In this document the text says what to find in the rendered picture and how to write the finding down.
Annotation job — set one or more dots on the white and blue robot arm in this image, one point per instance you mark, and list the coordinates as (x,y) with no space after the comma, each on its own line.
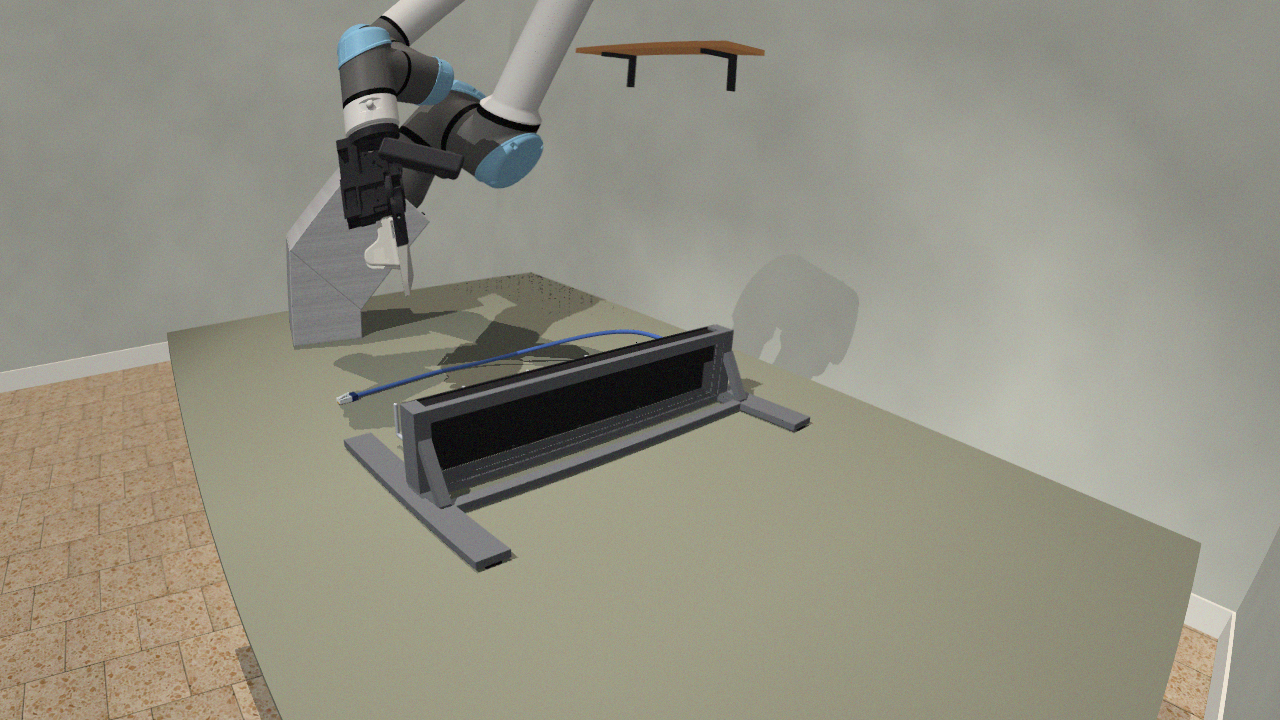
(499,149)

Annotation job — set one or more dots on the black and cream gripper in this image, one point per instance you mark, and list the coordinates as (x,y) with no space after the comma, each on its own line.
(374,196)

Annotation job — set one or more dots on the blue network cable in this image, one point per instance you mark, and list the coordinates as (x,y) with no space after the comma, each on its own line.
(507,356)

